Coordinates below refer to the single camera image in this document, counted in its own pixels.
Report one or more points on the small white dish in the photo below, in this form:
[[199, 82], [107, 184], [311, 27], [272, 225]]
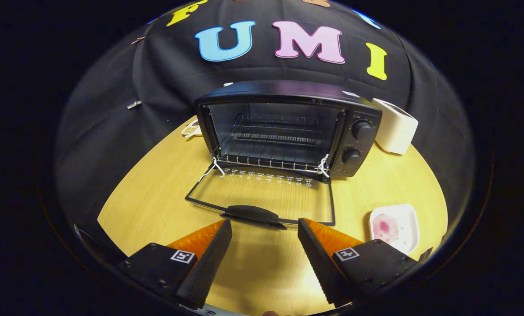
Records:
[[192, 128]]

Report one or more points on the pink ham slice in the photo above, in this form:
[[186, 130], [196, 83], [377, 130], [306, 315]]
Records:
[[385, 228]]

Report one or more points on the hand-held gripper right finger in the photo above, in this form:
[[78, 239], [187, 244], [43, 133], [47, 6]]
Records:
[[319, 261]]

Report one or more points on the pink clip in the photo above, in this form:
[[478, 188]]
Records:
[[138, 40]]

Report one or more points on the black backdrop cloth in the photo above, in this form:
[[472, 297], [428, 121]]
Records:
[[113, 131]]

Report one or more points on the white square plate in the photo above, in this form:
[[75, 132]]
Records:
[[406, 228]]

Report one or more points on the black toaster oven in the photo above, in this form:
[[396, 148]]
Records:
[[288, 92]]

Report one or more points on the white bread toaster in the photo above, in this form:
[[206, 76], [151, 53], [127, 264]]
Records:
[[396, 129]]

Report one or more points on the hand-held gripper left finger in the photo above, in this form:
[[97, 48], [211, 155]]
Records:
[[209, 261]]

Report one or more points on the silver metal clip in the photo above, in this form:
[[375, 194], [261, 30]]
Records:
[[134, 104]]

